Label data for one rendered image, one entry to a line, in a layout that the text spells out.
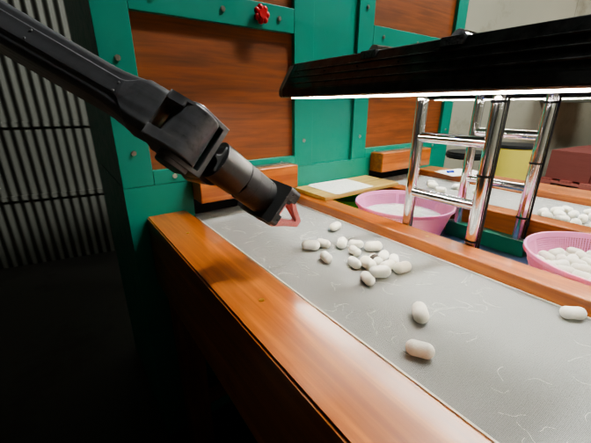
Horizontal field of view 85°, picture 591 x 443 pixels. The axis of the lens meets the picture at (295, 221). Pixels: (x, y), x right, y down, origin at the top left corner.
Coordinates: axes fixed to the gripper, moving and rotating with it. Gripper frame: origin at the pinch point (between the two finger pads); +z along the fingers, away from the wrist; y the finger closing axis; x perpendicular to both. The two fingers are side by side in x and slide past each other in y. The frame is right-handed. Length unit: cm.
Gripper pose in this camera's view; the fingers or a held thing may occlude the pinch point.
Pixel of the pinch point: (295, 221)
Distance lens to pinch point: 58.1
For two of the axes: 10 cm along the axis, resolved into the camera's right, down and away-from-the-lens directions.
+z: 5.7, 4.4, 6.9
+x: -5.3, 8.4, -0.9
